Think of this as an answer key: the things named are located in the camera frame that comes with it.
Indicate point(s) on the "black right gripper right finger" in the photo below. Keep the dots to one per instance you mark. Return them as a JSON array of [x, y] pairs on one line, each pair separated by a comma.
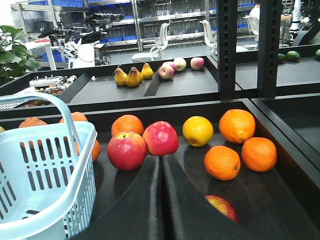
[[267, 208]]

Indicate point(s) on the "small orange right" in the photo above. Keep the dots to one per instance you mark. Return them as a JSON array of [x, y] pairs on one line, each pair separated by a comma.
[[259, 154]]

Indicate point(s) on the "light blue plastic basket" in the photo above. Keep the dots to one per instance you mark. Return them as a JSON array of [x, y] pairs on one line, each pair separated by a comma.
[[47, 182]]

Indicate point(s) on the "large orange back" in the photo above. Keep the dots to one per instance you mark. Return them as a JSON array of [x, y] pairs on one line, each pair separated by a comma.
[[127, 123]]

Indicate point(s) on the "large red apple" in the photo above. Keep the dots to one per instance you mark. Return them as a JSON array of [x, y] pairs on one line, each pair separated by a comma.
[[126, 150], [161, 139]]

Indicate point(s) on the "red apple middle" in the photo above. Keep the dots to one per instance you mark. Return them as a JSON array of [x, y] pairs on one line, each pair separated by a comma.
[[223, 206]]

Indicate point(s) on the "yellow citrus fruit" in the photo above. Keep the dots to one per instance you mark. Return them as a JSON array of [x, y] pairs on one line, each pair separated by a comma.
[[197, 131]]

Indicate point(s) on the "green potted plant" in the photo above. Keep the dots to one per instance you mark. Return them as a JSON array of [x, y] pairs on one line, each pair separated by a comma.
[[15, 60]]

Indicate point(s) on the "large red apple right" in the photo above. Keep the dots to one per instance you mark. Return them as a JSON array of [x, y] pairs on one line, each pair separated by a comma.
[[161, 139]]

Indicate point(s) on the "brown yellow pears group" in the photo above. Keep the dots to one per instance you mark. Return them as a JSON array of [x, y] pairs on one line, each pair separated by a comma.
[[134, 77]]

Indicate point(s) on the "black wooden produce stand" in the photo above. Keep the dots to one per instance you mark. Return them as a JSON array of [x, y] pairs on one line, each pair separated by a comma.
[[112, 183]]

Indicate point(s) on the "large red apple left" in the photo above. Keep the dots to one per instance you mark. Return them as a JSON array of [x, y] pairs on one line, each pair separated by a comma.
[[126, 150]]

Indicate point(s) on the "orange near divider upper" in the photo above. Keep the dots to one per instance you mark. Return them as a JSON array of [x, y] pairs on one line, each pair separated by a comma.
[[237, 125]]

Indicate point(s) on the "black perforated upright post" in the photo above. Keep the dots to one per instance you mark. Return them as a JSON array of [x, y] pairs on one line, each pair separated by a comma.
[[226, 47]]

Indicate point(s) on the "small orange left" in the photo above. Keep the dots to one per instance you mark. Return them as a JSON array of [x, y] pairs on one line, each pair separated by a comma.
[[222, 163]]

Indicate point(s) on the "small orange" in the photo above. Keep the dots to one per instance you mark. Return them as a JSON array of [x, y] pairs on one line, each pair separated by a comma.
[[222, 163], [259, 154]]

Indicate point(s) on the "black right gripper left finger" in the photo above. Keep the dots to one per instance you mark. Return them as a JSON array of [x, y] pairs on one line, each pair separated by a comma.
[[136, 215]]

